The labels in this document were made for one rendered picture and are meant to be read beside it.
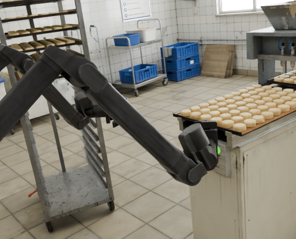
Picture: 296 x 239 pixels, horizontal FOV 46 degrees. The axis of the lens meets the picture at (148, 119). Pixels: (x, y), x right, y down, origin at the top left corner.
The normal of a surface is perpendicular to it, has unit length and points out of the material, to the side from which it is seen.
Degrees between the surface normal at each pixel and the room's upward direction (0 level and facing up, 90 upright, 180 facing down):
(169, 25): 90
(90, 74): 77
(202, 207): 90
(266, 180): 90
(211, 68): 67
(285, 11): 115
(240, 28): 90
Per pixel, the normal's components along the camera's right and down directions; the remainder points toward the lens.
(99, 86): 0.40, 0.02
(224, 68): -0.73, -0.11
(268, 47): -0.81, 0.28
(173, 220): -0.11, -0.94
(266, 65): 0.58, 0.20
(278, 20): -0.69, 0.65
